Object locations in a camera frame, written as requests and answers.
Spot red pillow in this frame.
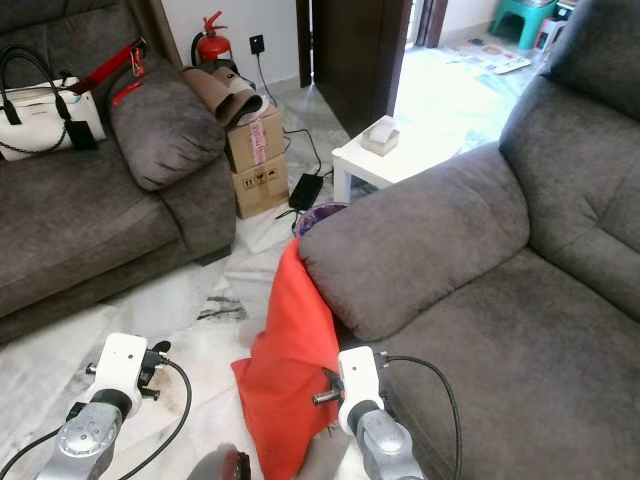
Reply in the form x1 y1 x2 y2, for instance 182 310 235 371
232 237 361 480

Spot grey brown fabric sofa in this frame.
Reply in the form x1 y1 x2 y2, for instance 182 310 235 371
0 0 241 346

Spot patterned floor mat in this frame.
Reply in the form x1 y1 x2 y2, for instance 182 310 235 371
445 42 531 74

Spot purple waste bin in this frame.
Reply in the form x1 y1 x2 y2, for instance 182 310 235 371
295 202 351 238

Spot dark brown fabric loveseat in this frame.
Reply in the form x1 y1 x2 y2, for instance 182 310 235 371
298 0 640 480

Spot black power adapter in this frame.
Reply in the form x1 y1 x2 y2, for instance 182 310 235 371
288 173 324 211

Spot cardboard box black symbols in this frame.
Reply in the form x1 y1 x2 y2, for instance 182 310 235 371
233 157 289 219

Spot white side table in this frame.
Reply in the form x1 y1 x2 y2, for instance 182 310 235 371
332 115 451 201

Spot cardboard box pink tape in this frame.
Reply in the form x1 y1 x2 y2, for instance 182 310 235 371
226 105 286 173

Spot small white box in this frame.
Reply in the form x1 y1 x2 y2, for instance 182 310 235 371
361 115 401 156

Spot red fire extinguisher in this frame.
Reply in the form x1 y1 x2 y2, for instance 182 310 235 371
192 11 229 66

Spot dark wooden door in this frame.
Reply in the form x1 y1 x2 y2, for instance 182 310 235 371
310 0 413 136

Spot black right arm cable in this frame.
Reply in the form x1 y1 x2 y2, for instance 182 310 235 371
380 355 463 480

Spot white handbag black handles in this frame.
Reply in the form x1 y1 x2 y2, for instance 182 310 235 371
0 46 108 161

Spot red strap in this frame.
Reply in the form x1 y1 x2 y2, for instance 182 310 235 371
75 38 148 106

